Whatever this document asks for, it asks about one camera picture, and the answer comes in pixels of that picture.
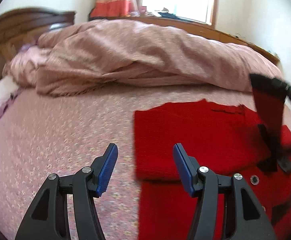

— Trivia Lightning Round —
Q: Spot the wooden window sill cabinet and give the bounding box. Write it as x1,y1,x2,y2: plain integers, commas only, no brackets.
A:
89,16,280,66

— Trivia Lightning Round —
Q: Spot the dark wooden headboard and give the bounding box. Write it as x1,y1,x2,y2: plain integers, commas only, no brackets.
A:
0,7,76,79

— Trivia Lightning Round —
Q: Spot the red knitted sweater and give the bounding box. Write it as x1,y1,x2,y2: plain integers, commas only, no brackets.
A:
133,100,291,239

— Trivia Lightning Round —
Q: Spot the pink floral bed sheet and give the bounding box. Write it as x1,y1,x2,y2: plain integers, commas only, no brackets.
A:
0,85,291,239

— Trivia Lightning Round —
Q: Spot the pink floral duvet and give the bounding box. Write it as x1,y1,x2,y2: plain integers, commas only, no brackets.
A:
3,20,282,96

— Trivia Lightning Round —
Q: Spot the clothes pile on sill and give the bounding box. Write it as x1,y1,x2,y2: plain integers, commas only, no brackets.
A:
144,8,183,21

